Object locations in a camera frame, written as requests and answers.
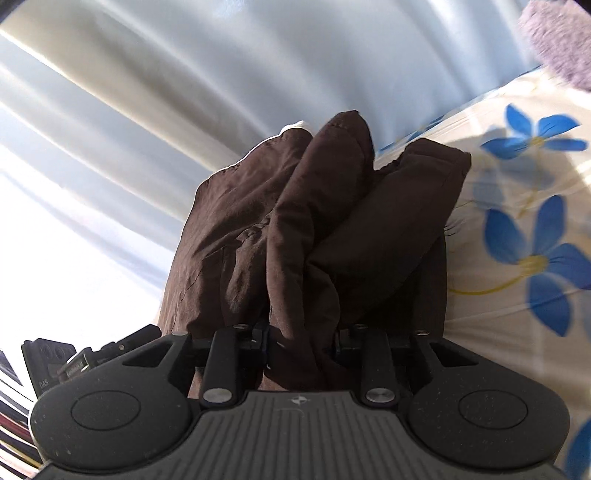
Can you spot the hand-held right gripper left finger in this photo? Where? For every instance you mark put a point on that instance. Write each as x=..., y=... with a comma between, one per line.
x=256, y=345

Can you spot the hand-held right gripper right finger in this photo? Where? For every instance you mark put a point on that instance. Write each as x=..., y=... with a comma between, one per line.
x=351, y=345

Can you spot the dark brown garment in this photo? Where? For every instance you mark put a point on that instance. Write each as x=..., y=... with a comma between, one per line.
x=295, y=230

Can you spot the striped cloth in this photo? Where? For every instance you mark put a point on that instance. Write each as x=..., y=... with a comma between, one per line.
x=14, y=415

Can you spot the white blue floral bedsheet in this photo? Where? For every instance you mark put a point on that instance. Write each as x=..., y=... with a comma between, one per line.
x=503, y=221

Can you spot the white curtain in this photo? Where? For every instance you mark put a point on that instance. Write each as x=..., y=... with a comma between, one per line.
x=184, y=83

